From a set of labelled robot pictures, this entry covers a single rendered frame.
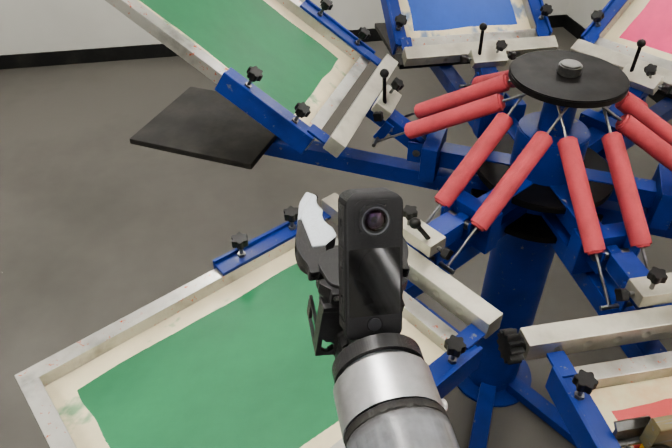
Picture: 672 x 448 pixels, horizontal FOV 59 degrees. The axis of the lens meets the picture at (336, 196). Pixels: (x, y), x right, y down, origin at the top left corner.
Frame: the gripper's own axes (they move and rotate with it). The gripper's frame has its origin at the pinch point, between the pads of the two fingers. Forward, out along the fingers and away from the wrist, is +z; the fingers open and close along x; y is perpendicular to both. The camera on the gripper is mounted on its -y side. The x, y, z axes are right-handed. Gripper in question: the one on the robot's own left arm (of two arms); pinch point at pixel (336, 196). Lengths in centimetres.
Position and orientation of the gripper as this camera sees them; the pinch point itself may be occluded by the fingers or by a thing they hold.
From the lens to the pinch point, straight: 59.5
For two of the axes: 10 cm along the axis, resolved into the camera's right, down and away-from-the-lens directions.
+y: -1.3, 8.0, 5.9
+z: -1.8, -6.0, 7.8
